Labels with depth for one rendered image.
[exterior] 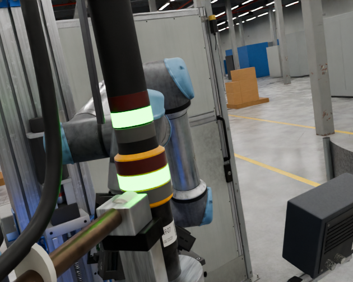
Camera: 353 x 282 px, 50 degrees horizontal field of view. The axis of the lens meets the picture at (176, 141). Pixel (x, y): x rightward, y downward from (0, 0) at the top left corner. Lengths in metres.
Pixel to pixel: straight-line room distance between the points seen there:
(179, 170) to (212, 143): 1.53
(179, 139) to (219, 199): 1.70
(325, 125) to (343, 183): 6.13
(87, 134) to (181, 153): 0.47
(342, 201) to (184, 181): 0.43
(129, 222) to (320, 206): 0.80
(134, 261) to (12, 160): 0.96
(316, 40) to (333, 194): 6.12
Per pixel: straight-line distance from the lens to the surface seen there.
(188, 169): 1.11
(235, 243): 2.92
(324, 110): 7.25
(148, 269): 0.32
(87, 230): 0.26
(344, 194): 1.11
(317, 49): 7.15
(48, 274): 0.22
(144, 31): 2.39
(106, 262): 0.55
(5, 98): 1.23
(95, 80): 0.30
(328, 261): 1.11
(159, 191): 0.31
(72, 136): 0.67
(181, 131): 1.06
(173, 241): 0.34
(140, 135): 0.30
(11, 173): 1.25
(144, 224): 0.30
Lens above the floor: 1.64
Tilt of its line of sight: 11 degrees down
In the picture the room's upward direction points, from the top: 10 degrees counter-clockwise
